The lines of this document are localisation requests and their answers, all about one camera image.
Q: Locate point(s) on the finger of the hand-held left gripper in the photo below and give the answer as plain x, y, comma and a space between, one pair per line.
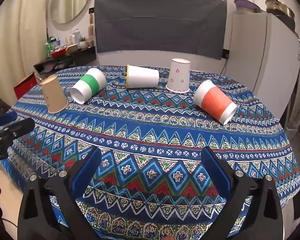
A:
5, 118
21, 127

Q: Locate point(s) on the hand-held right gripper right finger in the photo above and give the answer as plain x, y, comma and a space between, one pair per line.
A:
216, 170

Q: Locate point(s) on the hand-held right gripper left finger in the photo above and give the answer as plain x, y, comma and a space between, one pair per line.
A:
86, 177

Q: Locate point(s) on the brown paper cup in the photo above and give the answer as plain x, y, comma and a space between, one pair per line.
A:
53, 95

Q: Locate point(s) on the orange banded white cup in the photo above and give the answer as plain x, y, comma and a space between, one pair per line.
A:
213, 101

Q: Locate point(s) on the green banded white cup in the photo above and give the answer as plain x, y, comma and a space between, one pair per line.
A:
90, 83

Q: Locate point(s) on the white cup with heart print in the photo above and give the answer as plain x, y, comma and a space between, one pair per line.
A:
177, 76

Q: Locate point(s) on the white cup with yellow rim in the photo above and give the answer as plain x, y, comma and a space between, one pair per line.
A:
142, 76

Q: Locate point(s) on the red box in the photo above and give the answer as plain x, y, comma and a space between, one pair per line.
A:
25, 86

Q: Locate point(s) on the blue patterned tablecloth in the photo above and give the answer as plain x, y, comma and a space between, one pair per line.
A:
150, 130

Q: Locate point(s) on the cream curtain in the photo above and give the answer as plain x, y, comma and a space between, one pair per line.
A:
20, 42

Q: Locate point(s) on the red bowl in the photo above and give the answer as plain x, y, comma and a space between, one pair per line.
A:
58, 53

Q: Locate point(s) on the green bottle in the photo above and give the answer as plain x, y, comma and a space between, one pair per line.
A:
49, 47

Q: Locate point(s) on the brown bowl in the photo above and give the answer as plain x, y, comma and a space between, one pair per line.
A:
72, 48

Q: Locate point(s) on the black shelf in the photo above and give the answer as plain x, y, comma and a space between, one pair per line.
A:
82, 55

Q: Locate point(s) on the small potted plant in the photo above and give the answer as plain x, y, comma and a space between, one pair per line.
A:
83, 43

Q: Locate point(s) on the white bottle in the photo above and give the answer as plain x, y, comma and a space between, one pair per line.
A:
77, 37

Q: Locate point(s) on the wooden figure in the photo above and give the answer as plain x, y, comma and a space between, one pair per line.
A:
91, 30

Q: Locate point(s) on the white refrigerator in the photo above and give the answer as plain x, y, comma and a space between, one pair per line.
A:
260, 55

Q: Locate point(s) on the grey cloth cover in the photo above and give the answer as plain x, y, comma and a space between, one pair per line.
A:
160, 25

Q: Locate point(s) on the purple pot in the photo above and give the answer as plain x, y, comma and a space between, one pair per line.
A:
246, 5

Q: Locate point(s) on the metal pot with lid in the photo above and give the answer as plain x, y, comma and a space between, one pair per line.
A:
280, 11

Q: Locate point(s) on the black wall socket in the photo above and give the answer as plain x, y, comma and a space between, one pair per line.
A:
226, 53

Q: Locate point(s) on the round wall mirror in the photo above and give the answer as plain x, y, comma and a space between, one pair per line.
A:
70, 0

